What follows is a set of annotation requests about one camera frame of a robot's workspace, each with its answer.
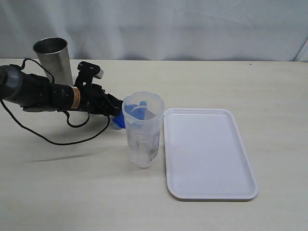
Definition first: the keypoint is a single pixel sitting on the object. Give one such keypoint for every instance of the blue container lid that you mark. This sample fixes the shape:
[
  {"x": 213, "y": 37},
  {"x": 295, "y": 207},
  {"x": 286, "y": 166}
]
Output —
[{"x": 119, "y": 120}]

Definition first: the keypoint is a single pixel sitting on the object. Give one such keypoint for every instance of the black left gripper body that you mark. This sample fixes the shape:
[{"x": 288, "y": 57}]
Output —
[{"x": 100, "y": 103}]

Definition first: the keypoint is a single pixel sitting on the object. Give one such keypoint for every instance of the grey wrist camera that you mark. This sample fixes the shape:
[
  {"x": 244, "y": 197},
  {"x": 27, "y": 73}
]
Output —
[{"x": 87, "y": 72}]

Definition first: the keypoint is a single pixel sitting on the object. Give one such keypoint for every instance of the white backdrop curtain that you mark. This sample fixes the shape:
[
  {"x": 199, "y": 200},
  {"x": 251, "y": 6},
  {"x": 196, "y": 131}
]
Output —
[{"x": 233, "y": 30}]

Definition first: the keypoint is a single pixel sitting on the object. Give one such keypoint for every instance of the clear plastic container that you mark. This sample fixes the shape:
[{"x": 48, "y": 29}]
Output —
[{"x": 143, "y": 136}]

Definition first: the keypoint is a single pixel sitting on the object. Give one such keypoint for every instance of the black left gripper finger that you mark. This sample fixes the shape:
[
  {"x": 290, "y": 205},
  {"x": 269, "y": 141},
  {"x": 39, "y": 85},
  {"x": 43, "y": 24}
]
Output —
[
  {"x": 112, "y": 109},
  {"x": 112, "y": 99}
]

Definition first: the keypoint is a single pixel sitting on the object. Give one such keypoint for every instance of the stainless steel cup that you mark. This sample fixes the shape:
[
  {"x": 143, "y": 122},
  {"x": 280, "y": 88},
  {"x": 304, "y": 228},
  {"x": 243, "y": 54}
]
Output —
[{"x": 54, "y": 57}]

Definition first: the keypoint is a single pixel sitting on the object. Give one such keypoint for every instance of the white plastic tray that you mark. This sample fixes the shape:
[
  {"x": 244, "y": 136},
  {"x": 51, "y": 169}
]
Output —
[{"x": 205, "y": 156}]

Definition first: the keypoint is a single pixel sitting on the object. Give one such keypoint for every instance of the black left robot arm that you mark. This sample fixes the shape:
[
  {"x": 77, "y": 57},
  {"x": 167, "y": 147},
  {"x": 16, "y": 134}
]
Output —
[{"x": 37, "y": 94}]

